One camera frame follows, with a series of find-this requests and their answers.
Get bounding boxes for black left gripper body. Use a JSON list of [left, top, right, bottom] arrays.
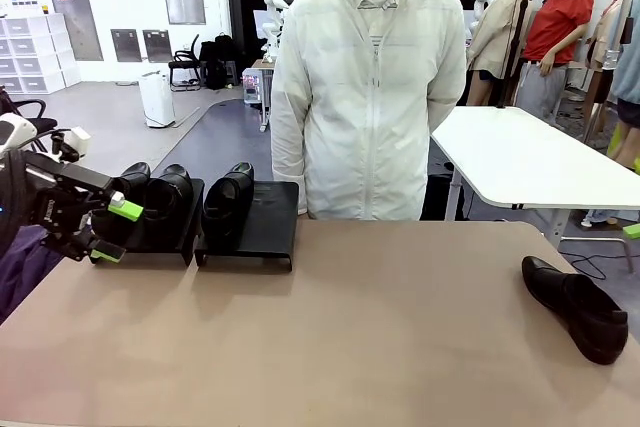
[[19, 150, 77, 249]]

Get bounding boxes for black plain loafer shoe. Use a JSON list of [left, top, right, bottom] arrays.
[[91, 161, 152, 248], [521, 255, 630, 366]]

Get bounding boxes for black buckle strap shoe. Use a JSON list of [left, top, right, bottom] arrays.
[[202, 161, 256, 248], [139, 163, 195, 228]]

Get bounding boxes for person's left forearm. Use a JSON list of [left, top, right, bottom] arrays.
[[427, 91, 466, 131]]

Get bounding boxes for person's right forearm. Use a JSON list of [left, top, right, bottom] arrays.
[[270, 111, 307, 183]]

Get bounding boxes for black metal shoe stand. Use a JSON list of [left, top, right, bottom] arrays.
[[193, 179, 300, 274], [107, 177, 206, 268]]

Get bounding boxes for purple cloth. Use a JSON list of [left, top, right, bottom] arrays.
[[0, 224, 64, 323]]

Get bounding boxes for black office chair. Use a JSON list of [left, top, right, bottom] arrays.
[[0, 86, 59, 136], [167, 34, 202, 93]]

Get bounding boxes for white air purifier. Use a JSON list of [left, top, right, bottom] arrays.
[[138, 70, 176, 129]]

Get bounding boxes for white table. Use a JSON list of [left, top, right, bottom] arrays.
[[430, 105, 640, 253]]

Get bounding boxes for white drawer cabinet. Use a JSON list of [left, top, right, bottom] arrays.
[[0, 13, 83, 95]]

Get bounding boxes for black backpack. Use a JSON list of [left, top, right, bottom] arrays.
[[198, 33, 241, 91]]

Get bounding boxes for computer tower with lights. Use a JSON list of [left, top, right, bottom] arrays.
[[242, 68, 266, 107]]

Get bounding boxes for beige hanging garment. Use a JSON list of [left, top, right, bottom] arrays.
[[585, 0, 624, 104]]

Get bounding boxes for small desk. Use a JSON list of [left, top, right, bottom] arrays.
[[249, 58, 275, 133]]

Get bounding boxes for metal clothes rack pole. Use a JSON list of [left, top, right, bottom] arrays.
[[602, 0, 640, 71]]

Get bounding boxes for black tripod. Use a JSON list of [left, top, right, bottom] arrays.
[[497, 0, 531, 109]]

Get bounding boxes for person in red shirt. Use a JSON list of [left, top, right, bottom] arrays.
[[514, 0, 596, 123]]

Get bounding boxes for mannequin in beige coat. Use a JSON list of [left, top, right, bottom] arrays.
[[467, 0, 534, 108]]

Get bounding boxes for person in white jacket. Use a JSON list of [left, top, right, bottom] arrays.
[[269, 0, 469, 222]]

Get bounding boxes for thick black cable hose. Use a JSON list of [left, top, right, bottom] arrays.
[[0, 149, 26, 258]]

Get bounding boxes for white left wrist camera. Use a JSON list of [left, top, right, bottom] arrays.
[[49, 126, 93, 162]]

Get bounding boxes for small grey wall panel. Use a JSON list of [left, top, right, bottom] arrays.
[[110, 29, 144, 64], [142, 29, 174, 64]]

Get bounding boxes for grey wall door panel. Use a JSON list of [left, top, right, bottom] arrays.
[[48, 0, 105, 62]]

